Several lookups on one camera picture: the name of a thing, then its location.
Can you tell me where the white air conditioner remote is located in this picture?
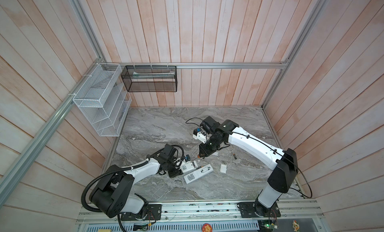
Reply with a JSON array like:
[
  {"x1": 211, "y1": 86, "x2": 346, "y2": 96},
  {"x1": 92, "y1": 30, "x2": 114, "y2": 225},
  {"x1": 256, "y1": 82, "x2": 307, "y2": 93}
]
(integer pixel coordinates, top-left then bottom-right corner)
[{"x1": 180, "y1": 161, "x2": 198, "y2": 174}]

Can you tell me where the white TV remote control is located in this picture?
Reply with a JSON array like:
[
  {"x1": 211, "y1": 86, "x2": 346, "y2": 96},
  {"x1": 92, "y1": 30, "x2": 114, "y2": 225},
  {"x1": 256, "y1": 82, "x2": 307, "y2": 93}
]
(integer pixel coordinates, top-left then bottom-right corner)
[{"x1": 184, "y1": 164, "x2": 214, "y2": 185}]

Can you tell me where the white AC remote battery cover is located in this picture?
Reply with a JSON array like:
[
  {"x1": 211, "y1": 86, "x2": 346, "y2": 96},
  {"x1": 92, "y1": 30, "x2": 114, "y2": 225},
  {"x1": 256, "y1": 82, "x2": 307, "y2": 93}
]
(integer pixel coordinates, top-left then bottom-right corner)
[{"x1": 220, "y1": 164, "x2": 227, "y2": 174}]

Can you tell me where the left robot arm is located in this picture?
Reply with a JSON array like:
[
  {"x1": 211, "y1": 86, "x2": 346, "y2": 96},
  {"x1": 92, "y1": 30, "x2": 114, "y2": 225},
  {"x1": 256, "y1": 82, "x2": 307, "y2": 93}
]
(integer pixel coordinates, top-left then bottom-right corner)
[{"x1": 81, "y1": 144, "x2": 185, "y2": 220}]

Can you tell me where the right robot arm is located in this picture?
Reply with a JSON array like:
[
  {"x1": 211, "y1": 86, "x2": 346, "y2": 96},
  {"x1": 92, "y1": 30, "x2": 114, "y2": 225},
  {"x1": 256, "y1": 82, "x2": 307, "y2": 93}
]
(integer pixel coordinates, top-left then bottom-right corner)
[{"x1": 193, "y1": 117, "x2": 301, "y2": 218}]

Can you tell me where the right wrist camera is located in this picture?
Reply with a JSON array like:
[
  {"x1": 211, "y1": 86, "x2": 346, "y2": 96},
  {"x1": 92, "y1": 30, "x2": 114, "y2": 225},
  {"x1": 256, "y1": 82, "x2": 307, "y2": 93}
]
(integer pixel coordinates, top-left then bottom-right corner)
[{"x1": 193, "y1": 128, "x2": 208, "y2": 144}]

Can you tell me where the horizontal aluminium frame rail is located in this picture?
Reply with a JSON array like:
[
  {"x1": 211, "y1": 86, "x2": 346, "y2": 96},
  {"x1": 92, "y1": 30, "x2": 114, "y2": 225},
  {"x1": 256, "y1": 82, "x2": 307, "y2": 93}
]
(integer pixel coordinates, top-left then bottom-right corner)
[{"x1": 118, "y1": 62, "x2": 288, "y2": 69}]

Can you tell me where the white wire mesh shelf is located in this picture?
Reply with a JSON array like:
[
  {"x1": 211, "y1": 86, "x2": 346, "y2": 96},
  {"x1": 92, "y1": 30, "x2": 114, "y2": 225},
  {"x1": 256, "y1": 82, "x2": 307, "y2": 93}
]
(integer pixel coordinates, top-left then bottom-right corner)
[{"x1": 73, "y1": 63, "x2": 132, "y2": 137}]

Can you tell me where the black wire mesh basket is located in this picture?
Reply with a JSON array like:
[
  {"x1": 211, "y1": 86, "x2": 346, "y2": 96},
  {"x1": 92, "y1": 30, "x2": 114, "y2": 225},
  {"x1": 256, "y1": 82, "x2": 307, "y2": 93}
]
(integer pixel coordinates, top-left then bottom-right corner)
[{"x1": 121, "y1": 65, "x2": 178, "y2": 92}]

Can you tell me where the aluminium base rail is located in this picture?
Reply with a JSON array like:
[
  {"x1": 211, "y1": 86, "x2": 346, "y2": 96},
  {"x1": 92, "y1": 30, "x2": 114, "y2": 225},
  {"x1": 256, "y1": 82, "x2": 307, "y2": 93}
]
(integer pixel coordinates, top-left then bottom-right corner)
[{"x1": 74, "y1": 199, "x2": 326, "y2": 225}]

